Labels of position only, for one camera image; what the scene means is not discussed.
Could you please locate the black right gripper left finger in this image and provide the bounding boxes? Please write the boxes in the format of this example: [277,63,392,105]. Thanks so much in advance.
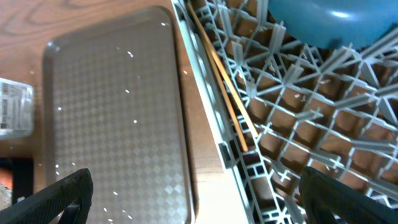
[1,168,93,224]

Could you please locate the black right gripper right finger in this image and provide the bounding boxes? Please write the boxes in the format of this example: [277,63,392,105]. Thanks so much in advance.
[298,166,397,223]

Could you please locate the blue plate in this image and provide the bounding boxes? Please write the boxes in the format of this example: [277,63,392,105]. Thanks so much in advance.
[268,0,397,49]

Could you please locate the grey dishwasher rack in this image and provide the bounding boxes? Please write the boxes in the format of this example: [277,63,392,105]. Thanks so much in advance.
[172,1,397,223]

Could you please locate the dark brown serving tray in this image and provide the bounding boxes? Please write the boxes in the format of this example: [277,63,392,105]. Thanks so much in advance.
[42,6,195,223]

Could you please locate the clear plastic bin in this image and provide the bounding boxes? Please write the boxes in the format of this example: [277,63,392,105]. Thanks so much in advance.
[1,78,34,140]

